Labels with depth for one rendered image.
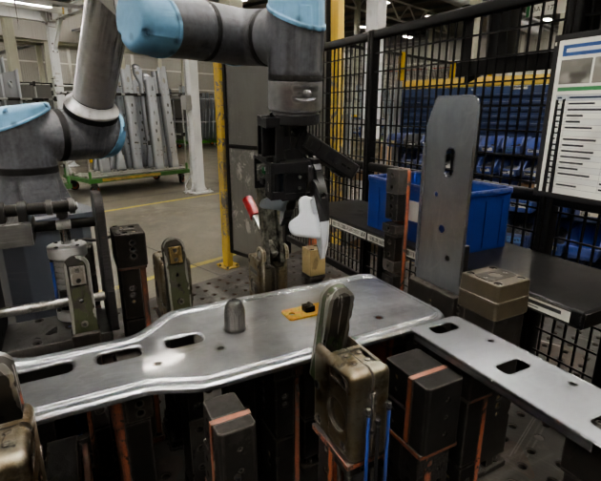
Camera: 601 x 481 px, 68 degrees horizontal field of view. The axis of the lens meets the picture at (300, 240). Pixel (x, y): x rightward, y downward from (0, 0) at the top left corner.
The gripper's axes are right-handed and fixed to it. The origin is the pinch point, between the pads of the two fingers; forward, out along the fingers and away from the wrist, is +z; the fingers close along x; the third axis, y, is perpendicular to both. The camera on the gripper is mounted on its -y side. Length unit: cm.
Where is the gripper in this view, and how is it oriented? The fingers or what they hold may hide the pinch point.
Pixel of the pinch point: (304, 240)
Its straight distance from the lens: 72.1
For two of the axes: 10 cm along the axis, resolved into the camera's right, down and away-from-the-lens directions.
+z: -0.2, 9.2, 3.8
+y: -9.1, 1.4, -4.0
